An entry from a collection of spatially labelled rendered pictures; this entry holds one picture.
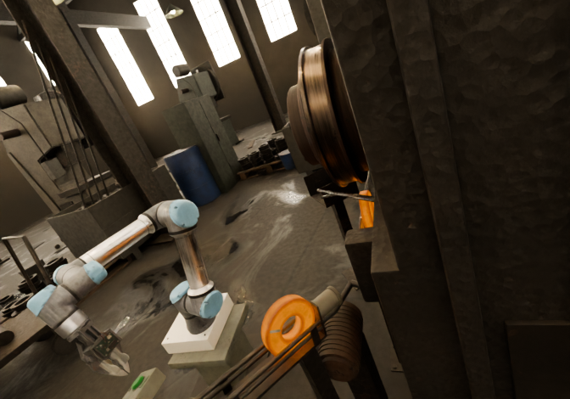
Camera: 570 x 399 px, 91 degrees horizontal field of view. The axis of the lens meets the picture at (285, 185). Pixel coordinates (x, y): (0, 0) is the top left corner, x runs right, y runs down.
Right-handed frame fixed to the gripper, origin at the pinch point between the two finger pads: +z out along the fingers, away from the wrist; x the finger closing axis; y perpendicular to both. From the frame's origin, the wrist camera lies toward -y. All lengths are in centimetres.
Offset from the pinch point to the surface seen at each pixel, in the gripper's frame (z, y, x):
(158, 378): 8.9, 5.5, 2.6
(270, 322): 8, 56, 9
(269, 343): 12, 53, 7
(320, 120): -21, 88, 39
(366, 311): 81, 30, 79
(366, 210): 15, 77, 54
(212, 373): 45, -33, 32
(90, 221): -81, -220, 149
